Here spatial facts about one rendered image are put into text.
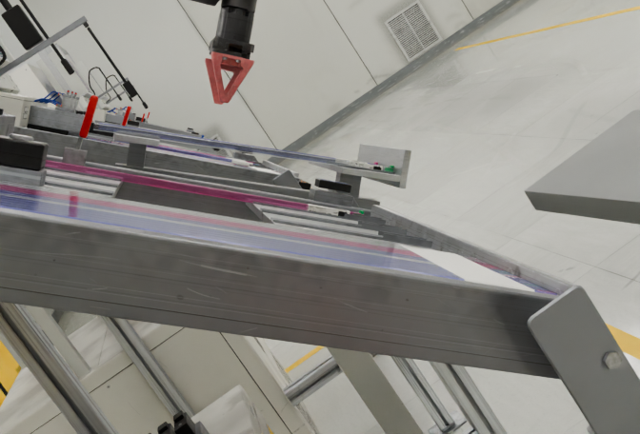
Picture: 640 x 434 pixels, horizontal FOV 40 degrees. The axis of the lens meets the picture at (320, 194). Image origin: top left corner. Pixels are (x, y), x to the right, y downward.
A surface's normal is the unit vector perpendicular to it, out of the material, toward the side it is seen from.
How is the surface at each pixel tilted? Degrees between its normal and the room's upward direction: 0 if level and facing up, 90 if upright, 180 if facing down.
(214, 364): 90
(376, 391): 90
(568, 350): 90
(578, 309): 90
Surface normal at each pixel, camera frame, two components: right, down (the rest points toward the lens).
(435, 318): 0.18, 0.08
